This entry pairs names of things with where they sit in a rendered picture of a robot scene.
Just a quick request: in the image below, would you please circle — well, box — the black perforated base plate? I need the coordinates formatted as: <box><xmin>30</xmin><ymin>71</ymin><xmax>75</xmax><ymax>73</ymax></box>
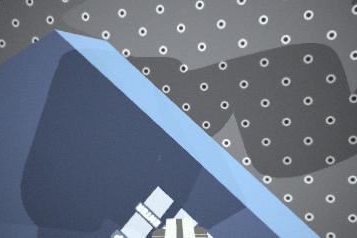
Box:
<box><xmin>0</xmin><ymin>0</ymin><xmax>357</xmax><ymax>238</ymax></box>

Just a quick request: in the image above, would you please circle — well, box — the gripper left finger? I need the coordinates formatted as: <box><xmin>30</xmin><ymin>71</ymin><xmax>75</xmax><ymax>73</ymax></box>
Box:
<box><xmin>151</xmin><ymin>219</ymin><xmax>180</xmax><ymax>238</ymax></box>

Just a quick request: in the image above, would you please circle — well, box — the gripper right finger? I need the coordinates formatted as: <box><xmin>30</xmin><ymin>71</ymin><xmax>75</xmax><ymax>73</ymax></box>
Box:
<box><xmin>179</xmin><ymin>218</ymin><xmax>209</xmax><ymax>238</ymax></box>

